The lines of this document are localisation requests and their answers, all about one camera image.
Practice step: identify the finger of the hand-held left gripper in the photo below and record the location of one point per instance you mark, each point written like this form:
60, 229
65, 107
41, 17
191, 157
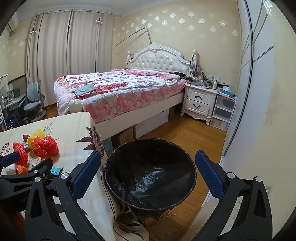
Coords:
42, 165
9, 158

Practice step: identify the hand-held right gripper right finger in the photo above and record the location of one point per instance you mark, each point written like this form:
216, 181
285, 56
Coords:
208, 176

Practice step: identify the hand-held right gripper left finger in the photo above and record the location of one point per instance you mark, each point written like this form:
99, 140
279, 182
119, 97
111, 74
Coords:
86, 173

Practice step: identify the orange paper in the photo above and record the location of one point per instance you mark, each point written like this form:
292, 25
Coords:
21, 169

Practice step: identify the red foam net bundle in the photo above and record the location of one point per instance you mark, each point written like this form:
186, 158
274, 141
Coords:
45, 146

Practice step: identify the black-lined waste bin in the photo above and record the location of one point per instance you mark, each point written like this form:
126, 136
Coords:
150, 176

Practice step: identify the person's left forearm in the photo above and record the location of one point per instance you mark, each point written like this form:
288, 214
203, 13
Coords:
17, 223

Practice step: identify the small blue packet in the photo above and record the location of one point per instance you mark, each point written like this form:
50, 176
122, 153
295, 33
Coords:
55, 171

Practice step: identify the teal patterned box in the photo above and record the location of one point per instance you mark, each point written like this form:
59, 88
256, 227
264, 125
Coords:
107, 148

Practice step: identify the blue plastic stool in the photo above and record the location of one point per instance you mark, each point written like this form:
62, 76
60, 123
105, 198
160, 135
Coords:
11, 121

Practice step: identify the floral cream tablecloth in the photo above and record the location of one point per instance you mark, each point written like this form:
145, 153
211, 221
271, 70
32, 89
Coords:
69, 129

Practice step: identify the brown cardboard box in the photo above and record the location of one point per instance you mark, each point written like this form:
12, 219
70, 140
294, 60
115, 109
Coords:
126, 136

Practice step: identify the grey study desk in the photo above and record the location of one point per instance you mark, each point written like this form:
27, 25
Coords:
13, 102

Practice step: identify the grey-blue office chair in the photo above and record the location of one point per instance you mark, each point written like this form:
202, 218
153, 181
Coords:
33, 99

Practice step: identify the clear plastic drawer unit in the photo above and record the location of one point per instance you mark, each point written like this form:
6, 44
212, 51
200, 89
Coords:
223, 111

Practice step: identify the white nightstand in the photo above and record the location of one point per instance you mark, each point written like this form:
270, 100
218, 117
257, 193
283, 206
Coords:
198, 102

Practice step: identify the white storage box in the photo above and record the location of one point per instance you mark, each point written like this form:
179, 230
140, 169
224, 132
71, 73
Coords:
152, 125

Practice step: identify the white desk lamp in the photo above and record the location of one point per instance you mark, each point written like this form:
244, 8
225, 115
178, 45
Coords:
3, 77

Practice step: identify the grey folded clothing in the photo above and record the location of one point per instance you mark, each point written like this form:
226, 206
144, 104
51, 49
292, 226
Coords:
84, 90

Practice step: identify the blue tissue box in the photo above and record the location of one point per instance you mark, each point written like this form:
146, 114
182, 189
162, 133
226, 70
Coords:
226, 90

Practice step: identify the pink floral quilt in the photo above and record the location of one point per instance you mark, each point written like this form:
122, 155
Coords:
120, 92

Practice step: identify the white sliding wardrobe door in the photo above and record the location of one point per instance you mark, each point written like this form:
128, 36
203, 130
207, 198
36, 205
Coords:
245, 92

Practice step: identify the nightstand clutter of bottles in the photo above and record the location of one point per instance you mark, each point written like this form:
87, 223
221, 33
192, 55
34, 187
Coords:
203, 81

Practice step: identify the beige curtain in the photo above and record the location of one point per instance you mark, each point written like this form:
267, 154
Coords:
48, 60
92, 41

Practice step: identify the white tufted bed frame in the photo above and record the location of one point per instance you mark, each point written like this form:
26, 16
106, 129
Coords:
157, 58

